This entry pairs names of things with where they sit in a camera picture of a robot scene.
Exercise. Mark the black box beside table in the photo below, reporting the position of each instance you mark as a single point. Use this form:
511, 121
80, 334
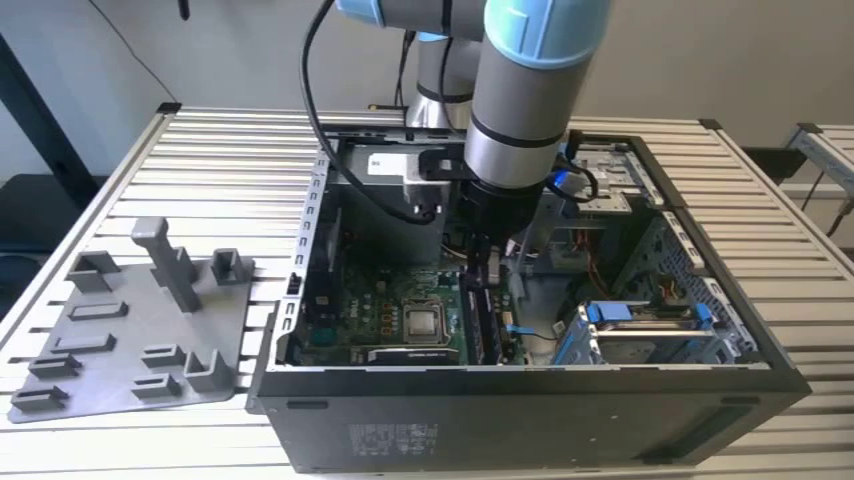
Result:
774, 162

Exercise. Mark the black open PC case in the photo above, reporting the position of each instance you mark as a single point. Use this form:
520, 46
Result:
534, 425

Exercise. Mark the neighbouring metal slat table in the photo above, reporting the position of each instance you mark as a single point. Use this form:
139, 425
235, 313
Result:
827, 150

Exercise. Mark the grey metal drive cage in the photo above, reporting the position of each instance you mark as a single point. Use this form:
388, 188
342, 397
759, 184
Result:
601, 200

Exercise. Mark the small black hanging object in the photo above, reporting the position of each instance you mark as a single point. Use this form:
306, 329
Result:
183, 9

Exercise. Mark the grey plastic parts rack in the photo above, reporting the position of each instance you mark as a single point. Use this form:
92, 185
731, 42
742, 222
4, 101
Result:
133, 350

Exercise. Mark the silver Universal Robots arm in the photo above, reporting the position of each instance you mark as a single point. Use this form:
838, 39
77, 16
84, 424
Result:
527, 110

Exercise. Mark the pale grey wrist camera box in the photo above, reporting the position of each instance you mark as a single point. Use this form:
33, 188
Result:
430, 200

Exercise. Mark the silver CPU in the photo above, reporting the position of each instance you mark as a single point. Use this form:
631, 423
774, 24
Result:
424, 324

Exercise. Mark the green motherboard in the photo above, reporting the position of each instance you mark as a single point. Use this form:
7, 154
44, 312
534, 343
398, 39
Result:
360, 310

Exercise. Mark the black graphics card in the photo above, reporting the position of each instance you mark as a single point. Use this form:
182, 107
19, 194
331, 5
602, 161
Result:
414, 355

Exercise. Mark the grey power supply unit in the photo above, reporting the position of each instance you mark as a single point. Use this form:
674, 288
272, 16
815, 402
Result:
374, 240

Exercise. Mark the RAM memory stick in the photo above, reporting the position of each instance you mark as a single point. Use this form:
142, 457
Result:
475, 330
494, 330

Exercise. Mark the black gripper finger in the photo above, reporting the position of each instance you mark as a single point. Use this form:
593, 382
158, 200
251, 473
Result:
476, 265

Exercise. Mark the hard disk in blue carrier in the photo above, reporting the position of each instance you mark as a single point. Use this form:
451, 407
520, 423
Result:
610, 312

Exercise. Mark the black CPU socket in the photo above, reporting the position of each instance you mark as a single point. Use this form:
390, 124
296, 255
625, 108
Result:
422, 302

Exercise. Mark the black table corner cap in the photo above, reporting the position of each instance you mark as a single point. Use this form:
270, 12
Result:
168, 107
710, 124

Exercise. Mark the black slanted frame bar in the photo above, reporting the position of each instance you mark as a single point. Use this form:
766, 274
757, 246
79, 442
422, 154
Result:
40, 115

